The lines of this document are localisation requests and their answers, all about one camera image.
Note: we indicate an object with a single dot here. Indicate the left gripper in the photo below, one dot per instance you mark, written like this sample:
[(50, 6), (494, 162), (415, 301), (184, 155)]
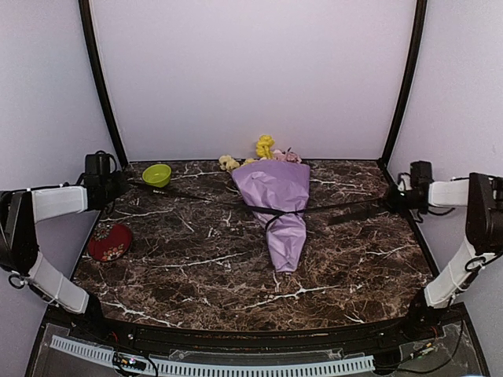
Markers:
[(124, 182)]

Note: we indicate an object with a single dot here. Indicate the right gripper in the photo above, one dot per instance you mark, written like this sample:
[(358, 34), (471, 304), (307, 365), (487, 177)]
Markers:
[(390, 189)]

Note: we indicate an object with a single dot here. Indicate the yellow daisy bunch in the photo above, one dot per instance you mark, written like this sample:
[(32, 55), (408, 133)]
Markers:
[(228, 163)]

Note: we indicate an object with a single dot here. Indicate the black printed ribbon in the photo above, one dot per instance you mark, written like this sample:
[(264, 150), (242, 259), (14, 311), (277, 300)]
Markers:
[(363, 209)]

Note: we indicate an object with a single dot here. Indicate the pink wrapping paper sheet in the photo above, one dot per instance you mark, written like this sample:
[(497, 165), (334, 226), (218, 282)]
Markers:
[(277, 193)]

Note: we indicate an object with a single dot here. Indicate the yellow rose stem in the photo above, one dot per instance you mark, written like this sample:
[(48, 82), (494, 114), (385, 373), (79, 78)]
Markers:
[(263, 147)]

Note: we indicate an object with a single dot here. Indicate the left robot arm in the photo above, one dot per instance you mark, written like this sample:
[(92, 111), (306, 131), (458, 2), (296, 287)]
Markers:
[(21, 256)]

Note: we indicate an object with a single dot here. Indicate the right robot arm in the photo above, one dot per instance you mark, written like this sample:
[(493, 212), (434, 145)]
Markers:
[(481, 196)]

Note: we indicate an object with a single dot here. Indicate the red floral dish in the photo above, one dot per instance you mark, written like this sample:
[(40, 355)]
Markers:
[(109, 242)]

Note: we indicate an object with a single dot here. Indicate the green plastic bowl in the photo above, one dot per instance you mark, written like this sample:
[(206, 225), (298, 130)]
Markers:
[(157, 175)]

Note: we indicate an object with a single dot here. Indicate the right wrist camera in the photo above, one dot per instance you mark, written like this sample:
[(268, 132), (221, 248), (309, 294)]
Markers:
[(420, 173)]

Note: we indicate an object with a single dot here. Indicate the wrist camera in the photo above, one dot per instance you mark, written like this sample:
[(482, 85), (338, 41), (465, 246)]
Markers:
[(420, 173), (100, 164)]

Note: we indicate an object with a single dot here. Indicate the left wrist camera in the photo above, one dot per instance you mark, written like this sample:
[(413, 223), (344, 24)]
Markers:
[(100, 164)]

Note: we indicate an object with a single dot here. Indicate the black front rail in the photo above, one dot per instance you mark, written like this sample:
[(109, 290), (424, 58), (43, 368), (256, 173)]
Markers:
[(378, 336)]

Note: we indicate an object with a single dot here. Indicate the white slotted cable duct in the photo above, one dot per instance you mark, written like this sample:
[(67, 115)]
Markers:
[(189, 363)]

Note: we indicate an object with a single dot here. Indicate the left black frame post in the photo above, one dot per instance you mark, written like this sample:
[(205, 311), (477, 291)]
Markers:
[(99, 81)]

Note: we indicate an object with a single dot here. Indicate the black frame post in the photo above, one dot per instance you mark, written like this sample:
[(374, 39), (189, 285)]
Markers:
[(99, 81), (406, 85)]

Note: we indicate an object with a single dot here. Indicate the right black frame post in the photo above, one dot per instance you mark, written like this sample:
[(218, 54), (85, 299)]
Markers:
[(406, 85)]

